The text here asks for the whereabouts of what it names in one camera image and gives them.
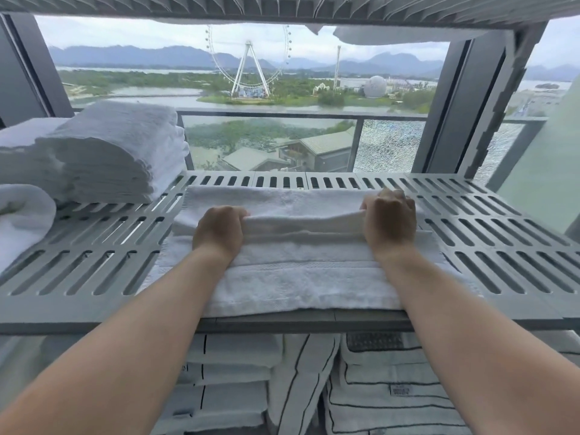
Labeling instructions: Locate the person's left hand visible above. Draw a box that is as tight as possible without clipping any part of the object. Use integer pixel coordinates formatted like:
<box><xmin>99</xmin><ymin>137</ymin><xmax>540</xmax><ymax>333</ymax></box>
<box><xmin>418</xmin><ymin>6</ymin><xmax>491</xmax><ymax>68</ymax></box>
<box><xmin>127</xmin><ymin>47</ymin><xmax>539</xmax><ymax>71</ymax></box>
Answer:
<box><xmin>192</xmin><ymin>205</ymin><xmax>251</xmax><ymax>268</ymax></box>

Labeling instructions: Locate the person's right hand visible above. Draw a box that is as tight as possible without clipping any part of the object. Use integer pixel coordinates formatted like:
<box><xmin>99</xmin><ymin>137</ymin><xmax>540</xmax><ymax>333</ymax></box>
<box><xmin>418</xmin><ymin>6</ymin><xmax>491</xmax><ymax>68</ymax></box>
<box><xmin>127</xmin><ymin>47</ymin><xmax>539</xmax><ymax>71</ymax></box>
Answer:
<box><xmin>360</xmin><ymin>188</ymin><xmax>417</xmax><ymax>263</ymax></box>

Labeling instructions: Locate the white hand towel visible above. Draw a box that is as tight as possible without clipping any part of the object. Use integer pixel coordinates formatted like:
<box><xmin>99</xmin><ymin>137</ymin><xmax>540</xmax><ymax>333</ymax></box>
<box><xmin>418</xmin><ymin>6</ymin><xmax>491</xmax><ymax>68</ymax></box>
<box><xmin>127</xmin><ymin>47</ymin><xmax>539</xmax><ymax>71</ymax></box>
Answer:
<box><xmin>140</xmin><ymin>185</ymin><xmax>482</xmax><ymax>318</ymax></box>
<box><xmin>0</xmin><ymin>183</ymin><xmax>57</xmax><ymax>275</ymax></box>

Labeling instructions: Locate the person's right forearm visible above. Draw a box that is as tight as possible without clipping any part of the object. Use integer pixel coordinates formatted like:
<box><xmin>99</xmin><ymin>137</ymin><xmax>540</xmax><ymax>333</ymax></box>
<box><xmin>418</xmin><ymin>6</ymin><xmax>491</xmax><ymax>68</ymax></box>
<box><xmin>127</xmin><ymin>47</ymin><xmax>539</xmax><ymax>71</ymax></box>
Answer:
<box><xmin>373</xmin><ymin>246</ymin><xmax>580</xmax><ymax>435</ymax></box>

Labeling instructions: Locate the person's left forearm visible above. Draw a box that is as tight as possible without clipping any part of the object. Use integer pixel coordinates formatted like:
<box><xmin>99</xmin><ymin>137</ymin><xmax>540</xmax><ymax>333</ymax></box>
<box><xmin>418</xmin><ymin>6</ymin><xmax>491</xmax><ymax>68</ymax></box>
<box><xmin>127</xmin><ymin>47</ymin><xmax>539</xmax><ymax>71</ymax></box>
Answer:
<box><xmin>0</xmin><ymin>248</ymin><xmax>236</xmax><ymax>435</ymax></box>

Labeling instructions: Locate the glass balcony railing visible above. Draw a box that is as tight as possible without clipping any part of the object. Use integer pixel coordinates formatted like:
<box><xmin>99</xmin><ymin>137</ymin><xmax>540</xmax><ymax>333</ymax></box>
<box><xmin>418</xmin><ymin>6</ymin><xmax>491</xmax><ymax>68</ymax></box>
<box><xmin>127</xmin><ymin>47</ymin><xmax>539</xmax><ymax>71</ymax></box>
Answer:
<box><xmin>72</xmin><ymin>106</ymin><xmax>549</xmax><ymax>186</ymax></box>

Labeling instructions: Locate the grey roofed building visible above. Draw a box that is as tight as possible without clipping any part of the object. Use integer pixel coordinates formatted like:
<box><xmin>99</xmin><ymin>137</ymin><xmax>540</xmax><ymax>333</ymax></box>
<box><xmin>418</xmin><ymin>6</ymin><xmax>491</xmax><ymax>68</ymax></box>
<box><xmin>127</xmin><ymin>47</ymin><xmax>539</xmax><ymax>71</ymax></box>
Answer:
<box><xmin>219</xmin><ymin>129</ymin><xmax>356</xmax><ymax>173</ymax></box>

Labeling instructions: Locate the stack of folded white towels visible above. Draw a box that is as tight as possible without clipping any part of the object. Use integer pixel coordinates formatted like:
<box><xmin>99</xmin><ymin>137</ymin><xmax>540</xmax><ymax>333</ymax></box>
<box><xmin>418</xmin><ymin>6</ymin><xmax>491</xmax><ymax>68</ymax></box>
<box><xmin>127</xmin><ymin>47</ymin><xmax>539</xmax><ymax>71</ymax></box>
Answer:
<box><xmin>35</xmin><ymin>100</ymin><xmax>191</xmax><ymax>204</ymax></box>
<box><xmin>0</xmin><ymin>117</ymin><xmax>69</xmax><ymax>198</ymax></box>

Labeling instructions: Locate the white dome building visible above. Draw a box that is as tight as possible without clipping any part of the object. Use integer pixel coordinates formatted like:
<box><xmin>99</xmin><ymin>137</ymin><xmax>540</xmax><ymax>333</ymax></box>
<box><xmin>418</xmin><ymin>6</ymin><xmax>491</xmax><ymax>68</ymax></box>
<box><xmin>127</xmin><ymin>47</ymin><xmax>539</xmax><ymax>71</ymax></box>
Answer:
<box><xmin>364</xmin><ymin>76</ymin><xmax>388</xmax><ymax>98</ymax></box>

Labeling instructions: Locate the grey slotted shelf board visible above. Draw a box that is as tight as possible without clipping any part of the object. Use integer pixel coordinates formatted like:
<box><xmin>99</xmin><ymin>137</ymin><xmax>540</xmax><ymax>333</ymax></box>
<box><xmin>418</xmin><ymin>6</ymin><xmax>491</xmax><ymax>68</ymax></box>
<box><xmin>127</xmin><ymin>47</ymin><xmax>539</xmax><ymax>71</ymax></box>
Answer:
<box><xmin>0</xmin><ymin>170</ymin><xmax>580</xmax><ymax>336</ymax></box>

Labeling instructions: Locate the pale green glass partition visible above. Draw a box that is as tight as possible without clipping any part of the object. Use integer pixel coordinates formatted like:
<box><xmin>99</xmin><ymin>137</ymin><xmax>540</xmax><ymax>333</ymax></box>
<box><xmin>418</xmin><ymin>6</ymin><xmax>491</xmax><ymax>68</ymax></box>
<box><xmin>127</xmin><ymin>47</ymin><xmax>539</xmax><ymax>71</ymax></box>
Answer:
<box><xmin>496</xmin><ymin>81</ymin><xmax>580</xmax><ymax>236</ymax></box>

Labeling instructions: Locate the white ferris wheel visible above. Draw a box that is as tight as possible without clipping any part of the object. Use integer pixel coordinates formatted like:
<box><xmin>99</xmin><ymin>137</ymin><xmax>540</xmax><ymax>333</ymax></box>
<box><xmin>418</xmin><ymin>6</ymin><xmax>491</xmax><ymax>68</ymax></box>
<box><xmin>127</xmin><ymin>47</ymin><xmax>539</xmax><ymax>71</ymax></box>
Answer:
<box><xmin>206</xmin><ymin>24</ymin><xmax>292</xmax><ymax>99</ymax></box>

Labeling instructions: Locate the stack of plain white pillows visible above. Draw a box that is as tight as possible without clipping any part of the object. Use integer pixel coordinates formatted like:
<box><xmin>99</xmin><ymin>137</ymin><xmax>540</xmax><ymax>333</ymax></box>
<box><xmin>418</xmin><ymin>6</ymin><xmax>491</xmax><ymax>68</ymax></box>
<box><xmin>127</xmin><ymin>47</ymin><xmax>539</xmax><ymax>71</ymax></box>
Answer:
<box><xmin>153</xmin><ymin>332</ymin><xmax>284</xmax><ymax>435</ymax></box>

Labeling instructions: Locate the stack of black-piped white pillows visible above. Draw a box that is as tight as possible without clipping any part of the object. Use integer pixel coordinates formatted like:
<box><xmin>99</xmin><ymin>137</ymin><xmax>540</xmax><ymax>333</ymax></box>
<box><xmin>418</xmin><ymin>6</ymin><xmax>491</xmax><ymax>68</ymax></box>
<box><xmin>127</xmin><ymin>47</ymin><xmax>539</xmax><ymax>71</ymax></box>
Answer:
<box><xmin>267</xmin><ymin>331</ymin><xmax>580</xmax><ymax>435</ymax></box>

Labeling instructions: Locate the white hanging sheet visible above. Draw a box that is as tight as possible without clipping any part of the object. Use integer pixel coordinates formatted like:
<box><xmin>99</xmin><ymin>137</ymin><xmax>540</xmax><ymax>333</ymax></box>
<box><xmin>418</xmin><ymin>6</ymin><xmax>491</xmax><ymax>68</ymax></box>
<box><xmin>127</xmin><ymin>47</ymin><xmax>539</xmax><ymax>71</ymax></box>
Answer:
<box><xmin>152</xmin><ymin>18</ymin><xmax>490</xmax><ymax>46</ymax></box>

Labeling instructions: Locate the grey ribbed shelf board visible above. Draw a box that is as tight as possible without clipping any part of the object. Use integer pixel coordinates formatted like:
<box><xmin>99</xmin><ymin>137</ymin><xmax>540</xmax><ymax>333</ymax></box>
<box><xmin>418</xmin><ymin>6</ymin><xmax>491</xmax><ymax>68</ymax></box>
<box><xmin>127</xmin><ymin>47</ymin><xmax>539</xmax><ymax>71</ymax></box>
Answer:
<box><xmin>0</xmin><ymin>0</ymin><xmax>580</xmax><ymax>30</ymax></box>

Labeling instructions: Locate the dark window frame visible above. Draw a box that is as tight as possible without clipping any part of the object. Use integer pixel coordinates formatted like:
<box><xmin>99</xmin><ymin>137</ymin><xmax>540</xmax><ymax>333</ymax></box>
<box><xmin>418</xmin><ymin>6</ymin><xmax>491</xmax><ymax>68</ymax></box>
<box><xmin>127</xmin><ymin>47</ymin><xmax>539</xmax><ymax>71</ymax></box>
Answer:
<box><xmin>411</xmin><ymin>38</ymin><xmax>517</xmax><ymax>175</ymax></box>
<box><xmin>0</xmin><ymin>13</ymin><xmax>76</xmax><ymax>130</ymax></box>

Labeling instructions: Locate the grey notched shelf post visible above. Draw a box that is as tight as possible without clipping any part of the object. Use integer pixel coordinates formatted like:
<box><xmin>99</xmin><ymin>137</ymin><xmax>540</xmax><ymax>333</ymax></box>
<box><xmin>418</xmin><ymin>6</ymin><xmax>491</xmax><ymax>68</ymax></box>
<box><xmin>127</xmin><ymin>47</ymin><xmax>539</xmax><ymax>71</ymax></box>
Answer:
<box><xmin>457</xmin><ymin>22</ymin><xmax>549</xmax><ymax>179</ymax></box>

